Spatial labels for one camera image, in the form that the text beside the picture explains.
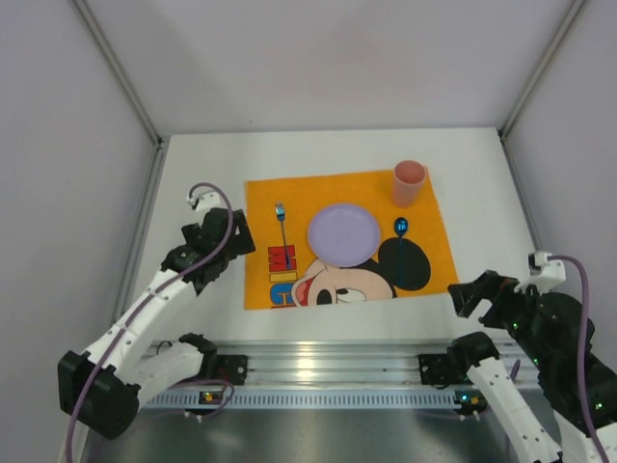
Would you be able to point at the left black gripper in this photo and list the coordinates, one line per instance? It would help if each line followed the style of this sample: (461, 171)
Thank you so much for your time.
(239, 231)

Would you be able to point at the right aluminium frame post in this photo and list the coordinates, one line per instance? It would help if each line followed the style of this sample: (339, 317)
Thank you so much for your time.
(533, 82)

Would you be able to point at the blue metal spoon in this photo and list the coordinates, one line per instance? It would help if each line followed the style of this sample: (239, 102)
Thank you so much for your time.
(401, 227)

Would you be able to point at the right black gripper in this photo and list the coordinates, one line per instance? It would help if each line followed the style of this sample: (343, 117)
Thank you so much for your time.
(482, 293)

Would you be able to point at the blue metal fork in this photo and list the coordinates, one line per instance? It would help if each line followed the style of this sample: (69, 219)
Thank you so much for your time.
(280, 214)

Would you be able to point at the purple plastic plate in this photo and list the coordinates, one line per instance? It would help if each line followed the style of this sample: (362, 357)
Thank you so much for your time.
(344, 235)

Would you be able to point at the perforated cable tray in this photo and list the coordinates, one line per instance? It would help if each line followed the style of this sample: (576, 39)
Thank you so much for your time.
(245, 399)

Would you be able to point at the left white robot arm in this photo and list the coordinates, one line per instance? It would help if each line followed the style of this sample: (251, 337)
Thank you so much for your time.
(106, 385)

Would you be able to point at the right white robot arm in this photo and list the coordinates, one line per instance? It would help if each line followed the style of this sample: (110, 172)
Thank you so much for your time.
(580, 389)

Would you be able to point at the aluminium frame post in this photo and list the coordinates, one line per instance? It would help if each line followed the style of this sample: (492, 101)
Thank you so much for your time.
(533, 82)
(113, 63)

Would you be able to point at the left aluminium frame post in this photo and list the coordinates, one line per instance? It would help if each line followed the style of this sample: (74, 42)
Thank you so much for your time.
(113, 63)

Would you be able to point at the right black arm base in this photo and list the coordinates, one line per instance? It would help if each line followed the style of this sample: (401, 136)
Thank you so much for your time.
(451, 368)

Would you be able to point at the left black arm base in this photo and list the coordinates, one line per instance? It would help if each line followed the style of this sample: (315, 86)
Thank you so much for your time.
(229, 367)

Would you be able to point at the orange cartoon mouse placemat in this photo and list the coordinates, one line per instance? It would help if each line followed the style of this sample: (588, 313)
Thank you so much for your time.
(428, 265)

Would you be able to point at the pink plastic cup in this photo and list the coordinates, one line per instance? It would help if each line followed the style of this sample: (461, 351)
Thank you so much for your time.
(408, 179)

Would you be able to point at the aluminium mounting rail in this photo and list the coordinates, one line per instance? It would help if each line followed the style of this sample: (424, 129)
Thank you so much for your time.
(332, 364)

